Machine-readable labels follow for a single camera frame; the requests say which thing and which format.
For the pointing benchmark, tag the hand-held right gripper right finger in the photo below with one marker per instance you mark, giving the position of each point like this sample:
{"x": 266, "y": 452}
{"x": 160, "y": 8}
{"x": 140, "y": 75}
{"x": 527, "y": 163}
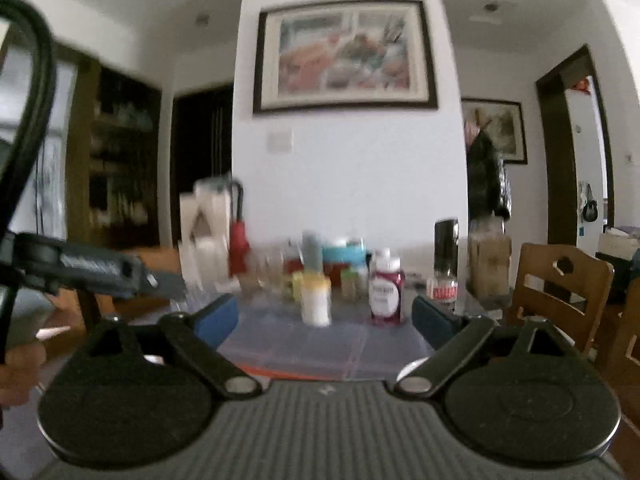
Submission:
{"x": 435, "y": 320}

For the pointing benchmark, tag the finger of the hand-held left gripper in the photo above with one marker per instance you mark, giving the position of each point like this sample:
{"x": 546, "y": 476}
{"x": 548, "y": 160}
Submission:
{"x": 167, "y": 284}

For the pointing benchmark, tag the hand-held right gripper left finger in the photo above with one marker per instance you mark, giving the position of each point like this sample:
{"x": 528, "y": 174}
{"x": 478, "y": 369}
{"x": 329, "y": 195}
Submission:
{"x": 217, "y": 317}

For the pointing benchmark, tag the orange cardboard box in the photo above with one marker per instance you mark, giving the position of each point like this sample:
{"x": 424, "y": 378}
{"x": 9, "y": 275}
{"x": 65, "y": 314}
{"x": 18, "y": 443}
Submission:
{"x": 300, "y": 374}

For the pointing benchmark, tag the person's left hand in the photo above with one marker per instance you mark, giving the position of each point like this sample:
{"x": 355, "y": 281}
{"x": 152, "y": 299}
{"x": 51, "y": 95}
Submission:
{"x": 22, "y": 375}

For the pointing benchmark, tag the wooden chair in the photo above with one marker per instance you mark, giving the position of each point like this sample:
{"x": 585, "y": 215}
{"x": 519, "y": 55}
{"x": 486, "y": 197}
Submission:
{"x": 625, "y": 340}
{"x": 160, "y": 260}
{"x": 555, "y": 290}

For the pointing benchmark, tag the glass bottle red label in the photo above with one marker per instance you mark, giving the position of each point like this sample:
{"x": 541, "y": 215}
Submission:
{"x": 444, "y": 292}

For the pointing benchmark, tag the purple vitamin bottle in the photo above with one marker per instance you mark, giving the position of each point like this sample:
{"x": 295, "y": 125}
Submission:
{"x": 387, "y": 290}

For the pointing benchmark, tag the white paper bag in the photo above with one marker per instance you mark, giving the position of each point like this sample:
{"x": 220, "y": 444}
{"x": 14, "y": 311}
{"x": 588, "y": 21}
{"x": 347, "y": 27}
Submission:
{"x": 207, "y": 230}

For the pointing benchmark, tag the clear glass jar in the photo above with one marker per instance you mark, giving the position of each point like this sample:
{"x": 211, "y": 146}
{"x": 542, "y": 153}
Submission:
{"x": 270, "y": 272}

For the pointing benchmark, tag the black thermos flask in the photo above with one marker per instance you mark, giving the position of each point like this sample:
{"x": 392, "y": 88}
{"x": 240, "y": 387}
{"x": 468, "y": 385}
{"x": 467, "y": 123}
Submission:
{"x": 446, "y": 245}

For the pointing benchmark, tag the brown cardboard carton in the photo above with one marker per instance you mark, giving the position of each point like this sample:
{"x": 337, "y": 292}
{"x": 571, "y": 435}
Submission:
{"x": 490, "y": 265}

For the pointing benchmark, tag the red folded umbrella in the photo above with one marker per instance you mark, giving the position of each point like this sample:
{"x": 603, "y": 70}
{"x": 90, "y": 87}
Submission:
{"x": 240, "y": 240}

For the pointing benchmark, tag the small green-lidded jar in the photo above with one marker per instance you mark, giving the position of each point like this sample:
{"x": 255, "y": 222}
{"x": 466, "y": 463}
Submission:
{"x": 354, "y": 285}

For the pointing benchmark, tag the yellow white mug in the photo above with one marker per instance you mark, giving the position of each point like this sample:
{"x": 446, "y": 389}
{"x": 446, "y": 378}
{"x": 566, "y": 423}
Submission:
{"x": 316, "y": 300}

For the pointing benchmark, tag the teal plastic container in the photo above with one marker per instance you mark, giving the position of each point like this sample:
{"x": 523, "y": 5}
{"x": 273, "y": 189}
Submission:
{"x": 344, "y": 257}

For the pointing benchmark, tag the dark wooden cabinet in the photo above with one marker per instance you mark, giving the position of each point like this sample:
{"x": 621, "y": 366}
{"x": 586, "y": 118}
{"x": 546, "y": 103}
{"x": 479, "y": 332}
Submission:
{"x": 120, "y": 160}

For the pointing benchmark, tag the grey bottle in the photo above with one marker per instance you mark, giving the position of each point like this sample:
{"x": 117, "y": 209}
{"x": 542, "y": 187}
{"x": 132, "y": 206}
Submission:
{"x": 312, "y": 250}

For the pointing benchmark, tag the black hanging bag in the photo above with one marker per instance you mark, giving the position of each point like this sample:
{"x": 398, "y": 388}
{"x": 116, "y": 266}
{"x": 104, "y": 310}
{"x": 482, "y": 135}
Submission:
{"x": 590, "y": 207}

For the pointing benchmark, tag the small framed painting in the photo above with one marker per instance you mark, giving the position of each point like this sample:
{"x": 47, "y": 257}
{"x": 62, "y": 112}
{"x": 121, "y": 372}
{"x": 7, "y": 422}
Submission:
{"x": 500, "y": 130}

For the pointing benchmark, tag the large framed painting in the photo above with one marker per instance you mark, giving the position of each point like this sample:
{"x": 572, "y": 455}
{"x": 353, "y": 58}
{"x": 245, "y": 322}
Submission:
{"x": 345, "y": 55}

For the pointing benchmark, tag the white wall switch panel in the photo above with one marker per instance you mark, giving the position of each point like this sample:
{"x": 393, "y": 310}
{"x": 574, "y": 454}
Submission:
{"x": 280, "y": 141}

